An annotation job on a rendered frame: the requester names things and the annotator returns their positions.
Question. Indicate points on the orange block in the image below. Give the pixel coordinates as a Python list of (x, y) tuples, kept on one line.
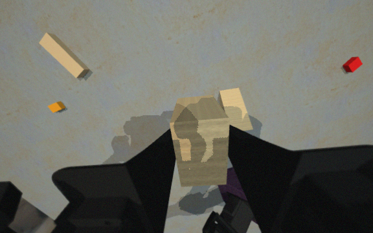
[(56, 106)]

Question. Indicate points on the small red block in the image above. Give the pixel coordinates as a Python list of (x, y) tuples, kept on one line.
[(352, 64)]

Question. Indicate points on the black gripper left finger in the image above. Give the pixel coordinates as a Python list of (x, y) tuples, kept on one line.
[(146, 179)]

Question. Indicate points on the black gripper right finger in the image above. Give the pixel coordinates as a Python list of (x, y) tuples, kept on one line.
[(271, 175)]

